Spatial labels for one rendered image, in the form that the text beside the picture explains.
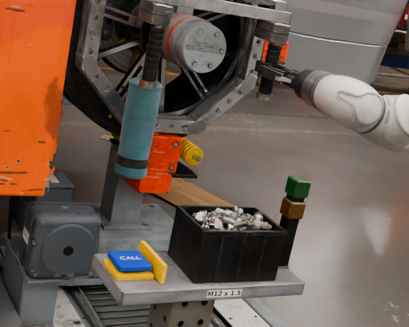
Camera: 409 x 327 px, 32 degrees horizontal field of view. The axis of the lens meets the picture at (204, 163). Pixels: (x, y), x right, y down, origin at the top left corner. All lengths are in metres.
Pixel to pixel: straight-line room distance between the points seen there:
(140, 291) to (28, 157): 0.38
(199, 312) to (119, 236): 0.74
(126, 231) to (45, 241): 0.50
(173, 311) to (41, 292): 0.53
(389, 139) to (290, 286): 0.42
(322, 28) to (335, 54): 0.11
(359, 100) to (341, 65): 0.94
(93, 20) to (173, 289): 0.79
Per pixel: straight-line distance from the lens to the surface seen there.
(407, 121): 1.69
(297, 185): 1.55
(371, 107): 1.59
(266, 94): 1.91
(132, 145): 1.89
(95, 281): 2.18
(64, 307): 2.08
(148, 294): 1.40
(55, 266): 1.84
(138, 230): 2.28
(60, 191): 1.94
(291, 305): 2.54
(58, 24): 1.49
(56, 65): 1.50
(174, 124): 2.06
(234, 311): 2.22
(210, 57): 1.89
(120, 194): 2.24
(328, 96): 1.63
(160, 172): 2.08
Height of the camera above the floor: 1.07
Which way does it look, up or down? 16 degrees down
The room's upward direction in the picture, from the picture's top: 12 degrees clockwise
